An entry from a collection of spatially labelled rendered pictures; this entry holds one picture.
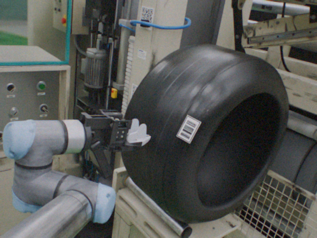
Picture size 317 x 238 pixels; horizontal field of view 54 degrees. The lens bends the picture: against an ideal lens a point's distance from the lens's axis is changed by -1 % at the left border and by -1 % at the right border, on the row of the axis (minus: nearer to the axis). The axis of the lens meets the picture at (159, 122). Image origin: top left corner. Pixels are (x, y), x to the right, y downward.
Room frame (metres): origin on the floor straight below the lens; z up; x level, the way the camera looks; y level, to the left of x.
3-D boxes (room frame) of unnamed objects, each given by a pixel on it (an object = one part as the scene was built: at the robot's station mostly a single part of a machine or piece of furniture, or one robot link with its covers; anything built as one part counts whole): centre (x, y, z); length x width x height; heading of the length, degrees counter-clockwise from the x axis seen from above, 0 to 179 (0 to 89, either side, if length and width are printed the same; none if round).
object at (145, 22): (1.20, 0.06, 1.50); 0.19 x 0.19 x 0.06; 42
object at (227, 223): (1.03, -0.13, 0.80); 0.37 x 0.36 x 0.02; 132
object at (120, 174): (1.16, -0.01, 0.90); 0.40 x 0.03 x 0.10; 132
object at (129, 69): (1.25, 0.14, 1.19); 0.05 x 0.04 x 0.48; 132
